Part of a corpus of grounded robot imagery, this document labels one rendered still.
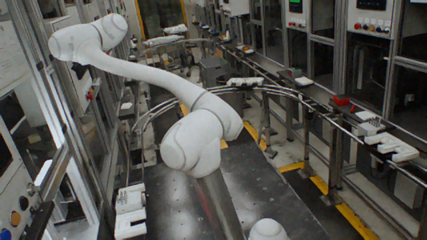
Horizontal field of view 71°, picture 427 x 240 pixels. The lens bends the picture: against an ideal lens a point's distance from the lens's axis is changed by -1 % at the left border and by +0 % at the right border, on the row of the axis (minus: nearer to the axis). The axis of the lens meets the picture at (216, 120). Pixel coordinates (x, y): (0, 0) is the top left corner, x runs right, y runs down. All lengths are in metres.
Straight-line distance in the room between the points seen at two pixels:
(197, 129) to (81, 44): 0.51
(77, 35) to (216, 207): 0.74
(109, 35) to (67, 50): 0.18
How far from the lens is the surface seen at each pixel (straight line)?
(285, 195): 1.86
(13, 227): 0.90
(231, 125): 0.99
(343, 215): 2.76
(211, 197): 0.98
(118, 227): 1.59
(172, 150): 0.86
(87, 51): 1.13
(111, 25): 1.21
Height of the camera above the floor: 1.87
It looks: 25 degrees down
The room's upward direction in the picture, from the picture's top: 8 degrees counter-clockwise
